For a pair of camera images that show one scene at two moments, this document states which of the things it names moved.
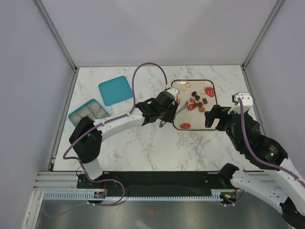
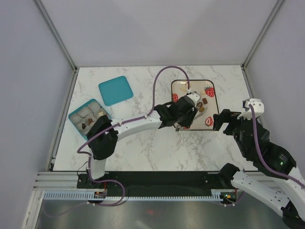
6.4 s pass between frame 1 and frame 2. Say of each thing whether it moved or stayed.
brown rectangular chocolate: stayed
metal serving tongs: moved
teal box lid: stayed
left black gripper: moved
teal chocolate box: stayed
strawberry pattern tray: stayed
